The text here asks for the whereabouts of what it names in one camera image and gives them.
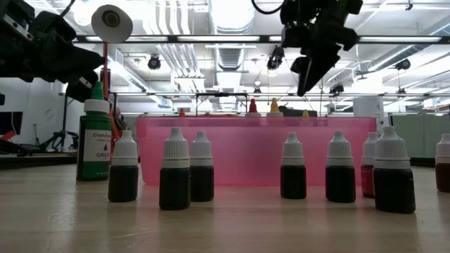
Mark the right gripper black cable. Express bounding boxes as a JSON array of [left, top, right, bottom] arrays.
[[250, 0, 285, 15]]

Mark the red desk lamp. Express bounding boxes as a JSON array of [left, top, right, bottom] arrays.
[[90, 4, 134, 157]]

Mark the small white-capped dropper bottle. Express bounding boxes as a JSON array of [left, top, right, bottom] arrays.
[[190, 130, 215, 202], [280, 131, 307, 200], [325, 130, 356, 204], [435, 133, 450, 193], [373, 126, 416, 214], [360, 131, 379, 199], [158, 126, 192, 211], [108, 130, 139, 203]]

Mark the black background stand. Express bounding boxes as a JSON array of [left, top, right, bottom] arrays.
[[195, 91, 249, 117]]

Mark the pink translucent plastic bin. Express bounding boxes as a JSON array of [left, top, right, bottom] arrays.
[[136, 116, 378, 187]]

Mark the black background equipment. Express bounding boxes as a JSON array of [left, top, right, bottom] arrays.
[[34, 123, 80, 153]]

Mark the green partition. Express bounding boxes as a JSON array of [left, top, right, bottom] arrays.
[[390, 114, 450, 159]]

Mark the green food coloring bottle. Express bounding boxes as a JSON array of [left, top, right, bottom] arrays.
[[76, 81, 113, 182]]

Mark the red food coloring bottle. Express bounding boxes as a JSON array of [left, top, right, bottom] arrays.
[[245, 98, 262, 118]]

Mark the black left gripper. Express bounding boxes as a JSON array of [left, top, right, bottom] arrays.
[[0, 0, 106, 103]]

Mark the silver ventilation duct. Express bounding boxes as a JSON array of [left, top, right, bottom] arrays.
[[207, 0, 258, 71]]

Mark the white cabinet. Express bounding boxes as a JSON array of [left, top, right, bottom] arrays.
[[352, 96, 387, 141]]

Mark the dark monitor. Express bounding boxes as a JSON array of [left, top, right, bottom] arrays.
[[0, 111, 24, 136]]

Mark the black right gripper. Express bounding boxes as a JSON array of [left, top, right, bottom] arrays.
[[280, 0, 364, 97]]

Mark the thin black rail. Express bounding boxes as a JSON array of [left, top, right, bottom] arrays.
[[58, 91, 450, 98]]

